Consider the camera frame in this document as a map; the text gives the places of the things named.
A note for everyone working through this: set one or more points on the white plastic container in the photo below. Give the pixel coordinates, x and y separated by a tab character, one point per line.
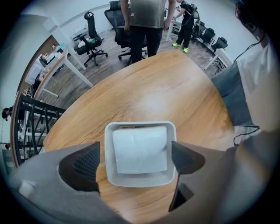
140	180

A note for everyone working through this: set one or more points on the white-legged wooden desk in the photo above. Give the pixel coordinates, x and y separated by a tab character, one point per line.
217	58
54	70

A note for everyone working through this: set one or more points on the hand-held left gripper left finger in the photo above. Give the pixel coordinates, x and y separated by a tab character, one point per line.
74	170

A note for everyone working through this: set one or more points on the black mesh office chair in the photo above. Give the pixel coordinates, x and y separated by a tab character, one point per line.
219	43
118	26
198	29
207	36
92	41

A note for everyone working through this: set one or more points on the person's white shirt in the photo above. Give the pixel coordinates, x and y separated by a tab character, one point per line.
260	72

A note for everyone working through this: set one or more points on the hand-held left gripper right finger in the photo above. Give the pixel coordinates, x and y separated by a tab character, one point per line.
188	159

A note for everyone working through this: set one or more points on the person's grey trousers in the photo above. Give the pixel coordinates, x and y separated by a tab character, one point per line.
234	94

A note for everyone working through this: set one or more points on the small white table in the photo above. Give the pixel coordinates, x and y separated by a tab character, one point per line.
169	32

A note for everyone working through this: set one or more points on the black metal railing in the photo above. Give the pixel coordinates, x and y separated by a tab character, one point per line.
32	113

